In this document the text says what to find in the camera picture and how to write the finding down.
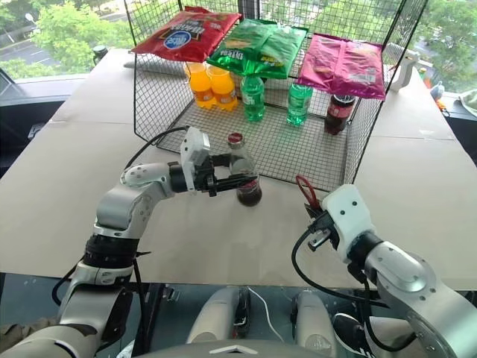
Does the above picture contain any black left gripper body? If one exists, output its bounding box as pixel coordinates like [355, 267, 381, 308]
[193, 153, 225, 198]

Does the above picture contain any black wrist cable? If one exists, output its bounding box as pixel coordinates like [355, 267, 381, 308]
[291, 226, 382, 304]
[124, 126, 187, 175]

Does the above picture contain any grey robot chest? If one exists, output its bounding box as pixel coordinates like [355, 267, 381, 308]
[163, 336, 299, 358]

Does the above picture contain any black wire mesh rack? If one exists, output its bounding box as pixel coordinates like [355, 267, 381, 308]
[124, 0, 429, 193]

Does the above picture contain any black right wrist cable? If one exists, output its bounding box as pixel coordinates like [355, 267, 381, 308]
[291, 226, 382, 304]

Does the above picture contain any glass cola bottle red cap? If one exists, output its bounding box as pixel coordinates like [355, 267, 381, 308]
[226, 131, 264, 208]

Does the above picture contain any silver robot leg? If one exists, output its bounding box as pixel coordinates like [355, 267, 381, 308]
[185, 286, 251, 346]
[293, 290, 337, 357]

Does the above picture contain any black thin arm cable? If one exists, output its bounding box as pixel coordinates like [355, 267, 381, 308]
[51, 250, 153, 358]

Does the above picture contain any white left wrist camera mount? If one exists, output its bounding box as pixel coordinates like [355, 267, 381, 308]
[180, 126, 212, 193]

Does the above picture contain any green chip bag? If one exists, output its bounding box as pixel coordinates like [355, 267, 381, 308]
[206, 18, 309, 80]

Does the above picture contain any black round object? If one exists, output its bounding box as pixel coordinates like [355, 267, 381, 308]
[92, 44, 109, 65]

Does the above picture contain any orange soda plastic bottle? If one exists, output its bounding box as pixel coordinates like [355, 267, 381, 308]
[206, 66, 239, 113]
[184, 61, 215, 110]

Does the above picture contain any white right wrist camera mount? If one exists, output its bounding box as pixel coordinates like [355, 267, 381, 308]
[322, 183, 376, 263]

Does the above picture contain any magenta chip bag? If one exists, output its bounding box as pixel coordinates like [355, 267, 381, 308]
[295, 33, 387, 100]

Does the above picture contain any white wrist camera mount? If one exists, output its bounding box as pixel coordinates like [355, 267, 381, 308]
[180, 126, 212, 193]
[322, 183, 376, 263]

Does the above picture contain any green soda plastic bottle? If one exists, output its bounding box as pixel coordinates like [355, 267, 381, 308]
[286, 82, 314, 128]
[240, 74, 267, 124]

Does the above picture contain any white handheld device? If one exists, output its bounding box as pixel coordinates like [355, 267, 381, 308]
[388, 48, 420, 92]

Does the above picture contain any red chip bag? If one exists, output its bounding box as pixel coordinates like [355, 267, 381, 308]
[130, 6, 243, 64]

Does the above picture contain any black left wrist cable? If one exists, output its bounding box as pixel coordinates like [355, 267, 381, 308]
[124, 126, 187, 175]

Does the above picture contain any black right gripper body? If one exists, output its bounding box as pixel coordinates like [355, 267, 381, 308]
[306, 209, 342, 254]

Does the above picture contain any dark cola plastic bottle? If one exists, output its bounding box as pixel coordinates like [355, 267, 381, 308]
[323, 92, 357, 136]

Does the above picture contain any red bottle opener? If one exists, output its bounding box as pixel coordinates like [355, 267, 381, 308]
[295, 175, 322, 210]

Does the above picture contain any thin white cable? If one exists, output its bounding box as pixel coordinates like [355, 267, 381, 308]
[246, 286, 279, 348]

